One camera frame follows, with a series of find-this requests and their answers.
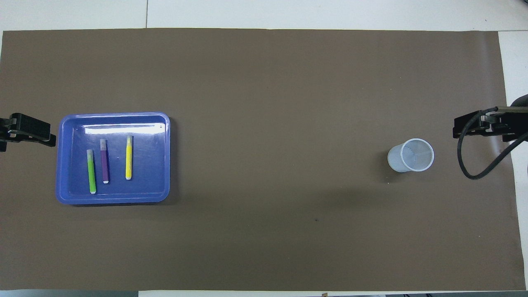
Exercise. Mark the yellow marker pen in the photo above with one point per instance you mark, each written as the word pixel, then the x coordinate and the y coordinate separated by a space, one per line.
pixel 128 159

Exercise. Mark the blue plastic tray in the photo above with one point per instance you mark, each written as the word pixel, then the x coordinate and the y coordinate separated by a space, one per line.
pixel 148 165

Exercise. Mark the green marker pen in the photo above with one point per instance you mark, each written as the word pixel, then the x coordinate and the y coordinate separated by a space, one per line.
pixel 91 173

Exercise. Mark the purple marker pen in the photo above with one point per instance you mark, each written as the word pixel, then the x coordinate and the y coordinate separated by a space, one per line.
pixel 104 165

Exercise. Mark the translucent plastic cup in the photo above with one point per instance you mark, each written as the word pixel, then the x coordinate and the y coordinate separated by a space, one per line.
pixel 398 163

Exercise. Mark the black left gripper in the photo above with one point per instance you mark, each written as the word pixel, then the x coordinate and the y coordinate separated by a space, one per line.
pixel 5 132

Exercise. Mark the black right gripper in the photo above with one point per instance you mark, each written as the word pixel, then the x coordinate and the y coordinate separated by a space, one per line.
pixel 522 101

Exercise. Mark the brown table mat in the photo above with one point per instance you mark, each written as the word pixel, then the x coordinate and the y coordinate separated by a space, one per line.
pixel 264 123

